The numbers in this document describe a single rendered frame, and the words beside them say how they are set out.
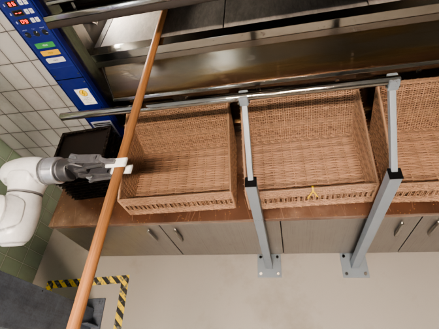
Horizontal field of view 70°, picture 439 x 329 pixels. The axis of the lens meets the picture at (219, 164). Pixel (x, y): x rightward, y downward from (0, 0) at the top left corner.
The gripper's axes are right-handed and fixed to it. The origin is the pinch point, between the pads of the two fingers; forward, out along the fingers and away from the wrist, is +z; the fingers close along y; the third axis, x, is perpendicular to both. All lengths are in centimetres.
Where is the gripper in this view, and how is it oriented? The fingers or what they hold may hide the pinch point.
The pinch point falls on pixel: (119, 166)
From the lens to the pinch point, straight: 103.0
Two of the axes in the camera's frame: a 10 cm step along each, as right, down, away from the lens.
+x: -0.6, 8.2, -5.8
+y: 2.0, 5.8, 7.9
